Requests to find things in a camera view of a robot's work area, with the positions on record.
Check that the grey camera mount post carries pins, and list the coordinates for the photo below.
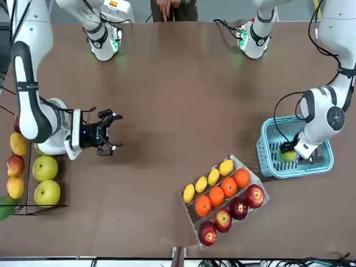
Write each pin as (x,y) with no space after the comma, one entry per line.
(178,257)

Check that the clear acrylic fruit shelf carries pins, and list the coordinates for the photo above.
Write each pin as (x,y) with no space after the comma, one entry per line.
(190,219)

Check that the greenish yellow lemon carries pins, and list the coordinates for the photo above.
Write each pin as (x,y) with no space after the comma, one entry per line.
(201,184)

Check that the green mango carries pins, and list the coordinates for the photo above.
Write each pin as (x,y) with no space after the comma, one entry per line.
(7,207)

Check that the orange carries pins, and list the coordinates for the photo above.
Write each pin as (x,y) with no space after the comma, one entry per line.
(229,187)
(216,196)
(241,178)
(203,205)

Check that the small green apple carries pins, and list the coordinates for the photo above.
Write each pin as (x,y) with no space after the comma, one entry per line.
(287,156)

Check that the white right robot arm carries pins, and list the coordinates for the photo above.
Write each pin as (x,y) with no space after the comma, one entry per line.
(26,83)

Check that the red apple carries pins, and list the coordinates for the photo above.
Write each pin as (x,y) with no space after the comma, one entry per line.
(254,196)
(207,233)
(222,220)
(238,208)

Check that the light blue plastic basket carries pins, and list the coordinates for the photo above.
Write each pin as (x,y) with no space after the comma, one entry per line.
(329,160)

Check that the yellow mango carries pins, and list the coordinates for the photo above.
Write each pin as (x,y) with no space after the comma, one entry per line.
(19,143)

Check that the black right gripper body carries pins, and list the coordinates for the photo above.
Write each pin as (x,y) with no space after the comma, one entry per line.
(91,136)

